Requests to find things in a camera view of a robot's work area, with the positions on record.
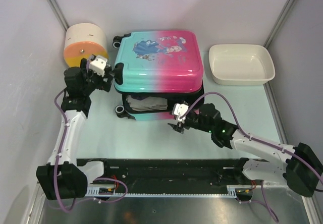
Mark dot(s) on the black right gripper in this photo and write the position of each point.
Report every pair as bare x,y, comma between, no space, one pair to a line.
175,127

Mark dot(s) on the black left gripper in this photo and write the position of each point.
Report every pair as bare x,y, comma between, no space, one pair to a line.
103,85

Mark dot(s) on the grey garment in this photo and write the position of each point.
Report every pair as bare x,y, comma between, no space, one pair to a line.
147,104

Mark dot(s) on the pink and teal kids suitcase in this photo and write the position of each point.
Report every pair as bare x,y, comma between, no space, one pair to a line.
165,64

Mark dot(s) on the white rectangular plastic basin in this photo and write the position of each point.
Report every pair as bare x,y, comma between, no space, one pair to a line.
241,64

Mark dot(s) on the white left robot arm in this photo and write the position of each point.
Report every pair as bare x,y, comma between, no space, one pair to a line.
61,178

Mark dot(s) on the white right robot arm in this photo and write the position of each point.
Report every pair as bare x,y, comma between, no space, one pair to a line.
296,166

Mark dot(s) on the cream and orange drawer box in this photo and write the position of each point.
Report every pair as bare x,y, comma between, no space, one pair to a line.
83,40

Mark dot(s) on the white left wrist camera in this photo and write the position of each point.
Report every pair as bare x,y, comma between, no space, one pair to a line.
100,65

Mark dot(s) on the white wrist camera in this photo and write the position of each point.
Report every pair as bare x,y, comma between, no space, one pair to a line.
179,111
100,65

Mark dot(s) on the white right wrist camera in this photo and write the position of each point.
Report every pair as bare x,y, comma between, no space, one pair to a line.
179,111

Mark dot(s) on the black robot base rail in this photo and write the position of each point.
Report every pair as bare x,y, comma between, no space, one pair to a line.
218,171

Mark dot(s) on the white slotted cable duct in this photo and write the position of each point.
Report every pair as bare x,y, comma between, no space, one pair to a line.
229,191

